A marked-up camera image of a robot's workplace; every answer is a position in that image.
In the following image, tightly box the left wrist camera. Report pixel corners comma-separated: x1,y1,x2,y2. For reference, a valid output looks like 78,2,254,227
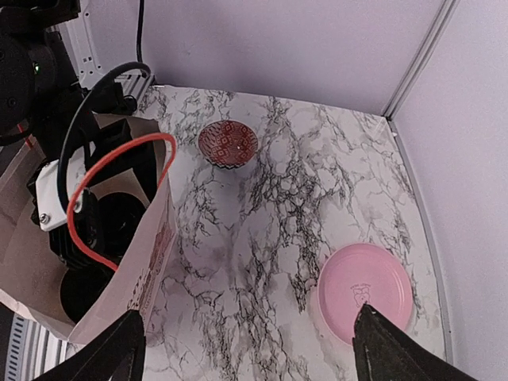
36,160,86,233

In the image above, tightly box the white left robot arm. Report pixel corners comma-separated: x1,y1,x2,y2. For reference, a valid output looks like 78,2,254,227
1,1,156,270

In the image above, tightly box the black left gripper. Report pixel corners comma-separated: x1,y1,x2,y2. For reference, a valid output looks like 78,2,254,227
27,118,155,270

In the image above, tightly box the red patterned small bowl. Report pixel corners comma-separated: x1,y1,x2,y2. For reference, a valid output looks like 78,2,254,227
198,121,259,169

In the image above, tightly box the white paper takeout bag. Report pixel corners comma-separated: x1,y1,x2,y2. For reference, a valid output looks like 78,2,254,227
1,115,177,344

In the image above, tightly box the aluminium front rail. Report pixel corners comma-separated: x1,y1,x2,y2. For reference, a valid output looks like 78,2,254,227
1,314,67,380

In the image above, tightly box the pink round plate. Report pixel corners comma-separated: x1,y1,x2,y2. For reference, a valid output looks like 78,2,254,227
317,243,414,345

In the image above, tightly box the black plastic cup lid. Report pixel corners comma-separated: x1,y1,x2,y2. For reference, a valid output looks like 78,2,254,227
60,267,111,324

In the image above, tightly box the right aluminium frame post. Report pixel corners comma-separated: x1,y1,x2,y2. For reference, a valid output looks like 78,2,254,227
382,0,460,121

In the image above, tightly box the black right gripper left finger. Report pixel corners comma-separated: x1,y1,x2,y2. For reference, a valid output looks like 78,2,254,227
37,310,146,381

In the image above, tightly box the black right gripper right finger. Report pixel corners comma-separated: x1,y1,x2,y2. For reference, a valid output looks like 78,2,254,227
352,304,472,380

